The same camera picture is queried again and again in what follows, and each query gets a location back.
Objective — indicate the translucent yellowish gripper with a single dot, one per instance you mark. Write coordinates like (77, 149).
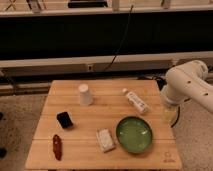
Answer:
(169, 113)

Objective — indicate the white ceramic cup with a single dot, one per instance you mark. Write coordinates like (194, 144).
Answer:
(85, 97)

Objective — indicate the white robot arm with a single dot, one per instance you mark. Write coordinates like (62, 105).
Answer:
(186, 81)

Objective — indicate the black eraser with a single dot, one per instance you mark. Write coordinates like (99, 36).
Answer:
(64, 120)

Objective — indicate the white plastic bottle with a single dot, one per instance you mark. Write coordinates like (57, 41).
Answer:
(136, 101)

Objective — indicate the green plate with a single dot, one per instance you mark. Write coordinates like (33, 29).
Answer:
(134, 134)

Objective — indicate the wooden folding table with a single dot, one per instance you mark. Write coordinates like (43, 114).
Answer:
(80, 148)

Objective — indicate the dark red pocket knife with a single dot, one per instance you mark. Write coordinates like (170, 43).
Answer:
(57, 147)

